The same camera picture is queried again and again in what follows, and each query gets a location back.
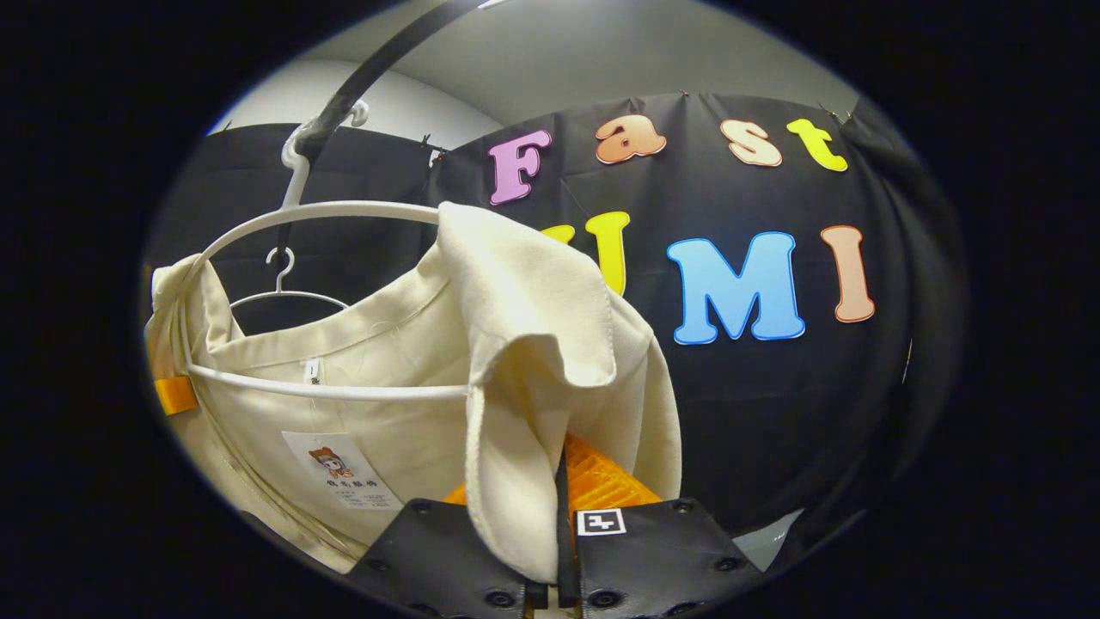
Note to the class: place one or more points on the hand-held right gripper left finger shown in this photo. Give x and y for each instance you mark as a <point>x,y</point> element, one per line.
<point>430,550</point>

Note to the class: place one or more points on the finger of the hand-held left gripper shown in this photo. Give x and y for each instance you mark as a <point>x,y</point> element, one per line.
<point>176,395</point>

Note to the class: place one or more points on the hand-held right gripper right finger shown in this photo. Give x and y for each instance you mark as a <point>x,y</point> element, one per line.
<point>662,559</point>

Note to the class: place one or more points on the white plastic hanger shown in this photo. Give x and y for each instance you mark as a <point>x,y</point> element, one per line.
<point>292,295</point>
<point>344,209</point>

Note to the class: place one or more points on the cream white shirt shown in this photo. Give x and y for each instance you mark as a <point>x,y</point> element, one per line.
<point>533,292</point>

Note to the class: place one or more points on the black backdrop cloth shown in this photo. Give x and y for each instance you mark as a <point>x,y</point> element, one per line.
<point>773,413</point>

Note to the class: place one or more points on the black clothes rail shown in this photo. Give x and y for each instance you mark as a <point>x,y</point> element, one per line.
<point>361,82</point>

